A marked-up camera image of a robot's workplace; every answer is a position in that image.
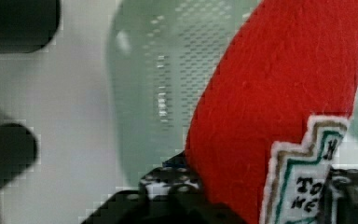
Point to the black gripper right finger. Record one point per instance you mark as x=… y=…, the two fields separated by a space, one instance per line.
x=339 y=202

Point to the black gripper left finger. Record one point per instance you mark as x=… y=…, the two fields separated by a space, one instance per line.
x=173 y=172

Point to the red plush ketchup bottle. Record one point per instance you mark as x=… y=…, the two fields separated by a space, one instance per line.
x=270 y=122

